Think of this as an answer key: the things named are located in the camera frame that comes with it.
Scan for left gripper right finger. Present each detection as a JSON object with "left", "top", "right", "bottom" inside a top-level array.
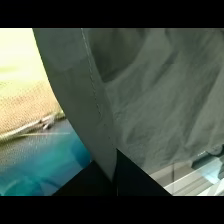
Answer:
[{"left": 114, "top": 147, "right": 172, "bottom": 197}]

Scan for silver frame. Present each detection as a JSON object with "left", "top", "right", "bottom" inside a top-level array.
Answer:
[{"left": 148, "top": 145, "right": 224, "bottom": 197}]

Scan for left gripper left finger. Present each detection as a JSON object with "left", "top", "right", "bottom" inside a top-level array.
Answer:
[{"left": 52, "top": 160, "right": 118, "bottom": 197}]

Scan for grey garment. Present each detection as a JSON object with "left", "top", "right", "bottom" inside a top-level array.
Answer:
[{"left": 32, "top": 27, "right": 224, "bottom": 183}]

